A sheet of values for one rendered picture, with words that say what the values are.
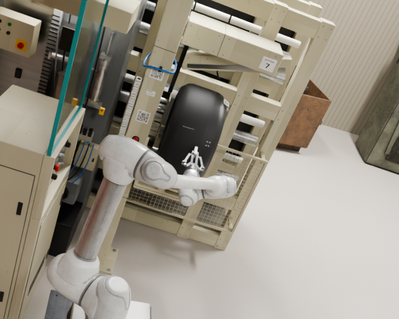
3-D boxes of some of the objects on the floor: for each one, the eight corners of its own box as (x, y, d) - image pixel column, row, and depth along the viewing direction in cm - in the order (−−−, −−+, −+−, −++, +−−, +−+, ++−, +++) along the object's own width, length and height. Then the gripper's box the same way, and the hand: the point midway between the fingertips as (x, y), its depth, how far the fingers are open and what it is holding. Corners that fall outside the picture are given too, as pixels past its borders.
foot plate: (74, 264, 342) (75, 261, 341) (83, 239, 366) (84, 237, 365) (111, 275, 346) (112, 273, 345) (118, 250, 369) (119, 247, 368)
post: (86, 261, 349) (206, -122, 229) (90, 248, 361) (206, -122, 241) (104, 266, 351) (232, -112, 231) (107, 253, 362) (232, -112, 243)
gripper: (205, 173, 256) (208, 147, 275) (181, 166, 255) (187, 139, 274) (200, 183, 261) (204, 157, 280) (177, 176, 259) (182, 149, 278)
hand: (195, 152), depth 274 cm, fingers closed
